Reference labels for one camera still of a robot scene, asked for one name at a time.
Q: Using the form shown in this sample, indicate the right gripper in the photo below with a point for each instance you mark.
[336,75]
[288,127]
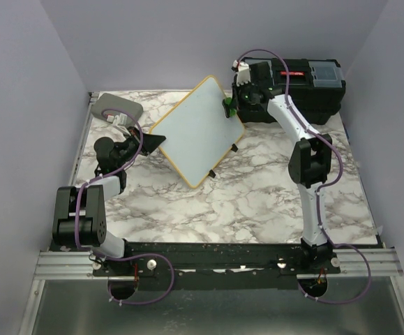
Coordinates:
[235,91]

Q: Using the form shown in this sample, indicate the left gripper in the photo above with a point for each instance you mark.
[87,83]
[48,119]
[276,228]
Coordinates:
[151,142]

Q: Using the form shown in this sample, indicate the green whiteboard eraser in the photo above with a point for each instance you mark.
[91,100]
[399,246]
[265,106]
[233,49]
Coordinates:
[229,107]

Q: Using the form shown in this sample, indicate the yellow framed whiteboard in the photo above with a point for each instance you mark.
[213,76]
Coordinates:
[198,134]

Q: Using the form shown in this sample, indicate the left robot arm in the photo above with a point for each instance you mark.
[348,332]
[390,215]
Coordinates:
[79,214]

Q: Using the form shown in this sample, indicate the grey plastic case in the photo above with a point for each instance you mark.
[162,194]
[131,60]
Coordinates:
[110,105]

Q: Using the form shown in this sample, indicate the black plastic toolbox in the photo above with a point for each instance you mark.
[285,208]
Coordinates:
[316,87]

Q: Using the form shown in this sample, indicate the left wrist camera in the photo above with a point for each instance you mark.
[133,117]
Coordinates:
[119,122]

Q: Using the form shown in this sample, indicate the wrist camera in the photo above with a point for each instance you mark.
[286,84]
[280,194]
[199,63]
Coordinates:
[119,122]
[242,70]

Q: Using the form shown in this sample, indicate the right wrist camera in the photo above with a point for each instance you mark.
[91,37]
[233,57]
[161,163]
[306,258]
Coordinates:
[242,70]

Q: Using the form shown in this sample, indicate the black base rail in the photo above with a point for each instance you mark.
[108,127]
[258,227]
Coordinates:
[155,267]

